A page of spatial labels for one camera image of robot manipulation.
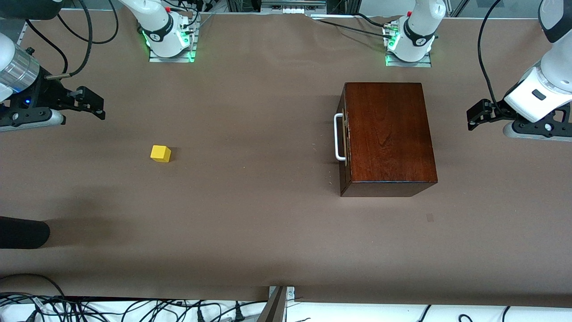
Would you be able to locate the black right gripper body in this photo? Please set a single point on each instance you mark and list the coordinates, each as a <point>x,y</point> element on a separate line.
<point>50,92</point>

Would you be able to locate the yellow wooden block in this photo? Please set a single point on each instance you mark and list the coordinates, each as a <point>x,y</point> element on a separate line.
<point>160,154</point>

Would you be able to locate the wooden drawer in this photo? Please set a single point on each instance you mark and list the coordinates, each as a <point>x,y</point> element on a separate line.
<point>344,176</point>

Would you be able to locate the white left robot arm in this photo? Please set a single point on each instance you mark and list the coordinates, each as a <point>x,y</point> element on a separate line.
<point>420,27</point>

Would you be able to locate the dark brown wooden cabinet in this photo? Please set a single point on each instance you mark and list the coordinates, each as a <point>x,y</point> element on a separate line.
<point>389,134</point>

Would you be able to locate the black cylinder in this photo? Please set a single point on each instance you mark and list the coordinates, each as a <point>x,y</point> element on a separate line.
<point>22,232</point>

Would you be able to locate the brown table cover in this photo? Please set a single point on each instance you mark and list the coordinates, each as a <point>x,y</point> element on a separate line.
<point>246,223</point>

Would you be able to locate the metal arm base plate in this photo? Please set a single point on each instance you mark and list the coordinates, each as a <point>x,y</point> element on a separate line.
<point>172,59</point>
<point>409,64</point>

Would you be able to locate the aluminium frame rail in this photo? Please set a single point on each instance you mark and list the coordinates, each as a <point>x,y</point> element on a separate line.
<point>292,6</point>

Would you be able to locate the metal mounting bracket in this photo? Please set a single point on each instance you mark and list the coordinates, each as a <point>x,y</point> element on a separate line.
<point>275,308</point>

